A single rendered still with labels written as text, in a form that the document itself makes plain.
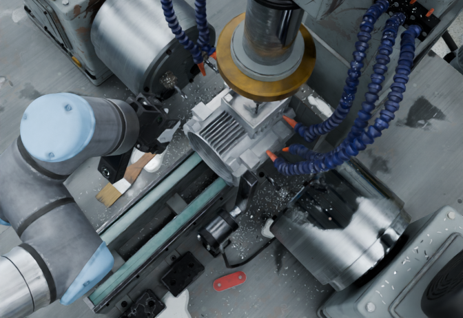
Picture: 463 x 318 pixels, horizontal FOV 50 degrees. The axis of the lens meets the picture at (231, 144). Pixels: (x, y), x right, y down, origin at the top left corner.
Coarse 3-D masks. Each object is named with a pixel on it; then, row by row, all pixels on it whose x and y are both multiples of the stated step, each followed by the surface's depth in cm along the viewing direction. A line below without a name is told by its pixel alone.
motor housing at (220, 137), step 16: (224, 112) 110; (208, 128) 107; (224, 128) 108; (240, 128) 108; (192, 144) 120; (208, 144) 107; (224, 144) 107; (240, 144) 108; (256, 144) 110; (272, 144) 111; (208, 160) 122; (224, 160) 107; (240, 160) 109; (224, 176) 119
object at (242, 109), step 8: (224, 96) 105; (232, 96) 109; (240, 96) 109; (224, 104) 107; (232, 104) 108; (240, 104) 108; (248, 104) 107; (264, 104) 108; (272, 104) 109; (280, 104) 105; (288, 104) 109; (232, 112) 106; (240, 112) 108; (248, 112) 108; (264, 112) 108; (272, 112) 105; (280, 112) 111; (240, 120) 106; (248, 120) 107; (256, 120) 104; (264, 120) 105; (272, 120) 111; (248, 128) 105; (256, 128) 105; (264, 128) 109
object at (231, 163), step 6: (288, 108) 111; (282, 114) 112; (288, 114) 111; (294, 114) 112; (192, 120) 110; (192, 126) 108; (198, 126) 109; (228, 162) 106; (234, 162) 106; (228, 168) 108; (234, 168) 107
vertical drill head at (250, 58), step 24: (240, 24) 87; (264, 24) 73; (288, 24) 73; (216, 48) 88; (240, 48) 85; (264, 48) 79; (288, 48) 81; (312, 48) 88; (240, 72) 86; (264, 72) 84; (288, 72) 85; (264, 96) 85; (288, 96) 88
